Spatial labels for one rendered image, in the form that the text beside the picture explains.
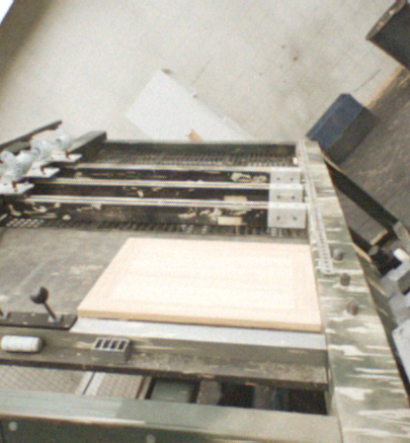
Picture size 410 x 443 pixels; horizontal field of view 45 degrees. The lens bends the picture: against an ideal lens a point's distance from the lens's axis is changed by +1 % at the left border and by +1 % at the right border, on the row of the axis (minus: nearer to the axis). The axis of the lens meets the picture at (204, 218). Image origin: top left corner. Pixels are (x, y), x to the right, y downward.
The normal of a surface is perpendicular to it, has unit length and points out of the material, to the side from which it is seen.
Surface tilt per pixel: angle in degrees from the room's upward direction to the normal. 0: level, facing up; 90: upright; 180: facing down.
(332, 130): 90
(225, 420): 51
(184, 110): 90
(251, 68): 90
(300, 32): 90
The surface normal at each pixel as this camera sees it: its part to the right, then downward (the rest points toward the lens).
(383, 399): -0.02, -0.94
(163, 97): -0.10, 0.30
